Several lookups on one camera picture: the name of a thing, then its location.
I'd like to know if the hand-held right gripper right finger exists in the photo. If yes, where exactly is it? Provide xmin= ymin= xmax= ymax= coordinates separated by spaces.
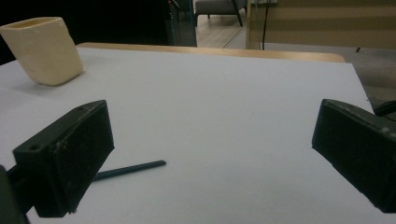
xmin=311 ymin=98 xmax=396 ymax=214

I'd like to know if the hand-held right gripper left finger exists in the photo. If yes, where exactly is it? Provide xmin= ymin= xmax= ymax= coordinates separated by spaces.
xmin=12 ymin=99 xmax=115 ymax=218

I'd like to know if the dark pencil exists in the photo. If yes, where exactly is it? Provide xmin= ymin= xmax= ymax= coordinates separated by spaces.
xmin=92 ymin=160 xmax=167 ymax=183

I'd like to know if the cream square pen holder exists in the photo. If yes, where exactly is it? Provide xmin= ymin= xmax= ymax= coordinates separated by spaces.
xmin=0 ymin=16 xmax=85 ymax=87

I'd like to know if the dark metal stand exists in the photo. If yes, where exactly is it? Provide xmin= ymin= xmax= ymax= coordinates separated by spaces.
xmin=163 ymin=0 xmax=198 ymax=48

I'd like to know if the grey sofa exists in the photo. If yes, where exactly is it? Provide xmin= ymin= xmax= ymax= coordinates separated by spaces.
xmin=193 ymin=0 xmax=248 ymax=28

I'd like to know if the black hanging cable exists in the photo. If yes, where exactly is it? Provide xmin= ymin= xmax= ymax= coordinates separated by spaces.
xmin=261 ymin=0 xmax=271 ymax=51

